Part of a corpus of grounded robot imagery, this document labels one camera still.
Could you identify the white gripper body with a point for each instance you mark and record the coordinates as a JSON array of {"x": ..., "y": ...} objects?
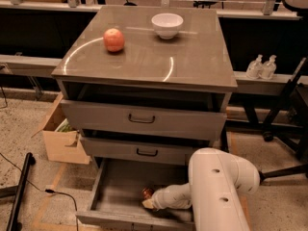
[{"x": 159, "y": 199}]

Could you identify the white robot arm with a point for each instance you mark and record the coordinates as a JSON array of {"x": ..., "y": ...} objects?
[{"x": 216, "y": 179}]

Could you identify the grey open bottom drawer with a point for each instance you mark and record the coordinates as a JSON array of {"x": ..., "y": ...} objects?
[{"x": 115, "y": 200}]

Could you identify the grey middle drawer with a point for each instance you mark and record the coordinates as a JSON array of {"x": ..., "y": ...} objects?
[{"x": 170, "y": 152}]

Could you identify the grey top drawer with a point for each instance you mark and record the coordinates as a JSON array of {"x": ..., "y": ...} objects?
[{"x": 204, "y": 126}]

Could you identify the grey drawer cabinet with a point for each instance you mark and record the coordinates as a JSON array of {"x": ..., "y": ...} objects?
[{"x": 190, "y": 72}]

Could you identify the cardboard box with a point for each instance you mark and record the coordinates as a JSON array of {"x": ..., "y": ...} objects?
[{"x": 61, "y": 144}]

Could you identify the black stand leg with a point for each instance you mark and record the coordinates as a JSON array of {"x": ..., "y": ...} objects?
[{"x": 17, "y": 192}]

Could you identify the black office chair base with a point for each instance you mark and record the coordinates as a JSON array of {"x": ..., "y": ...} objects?
[{"x": 293, "y": 95}]

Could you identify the red apple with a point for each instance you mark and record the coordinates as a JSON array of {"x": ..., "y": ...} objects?
[{"x": 113, "y": 40}]

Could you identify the white ceramic bowl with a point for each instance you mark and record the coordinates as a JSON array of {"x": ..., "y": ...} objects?
[{"x": 167, "y": 25}]

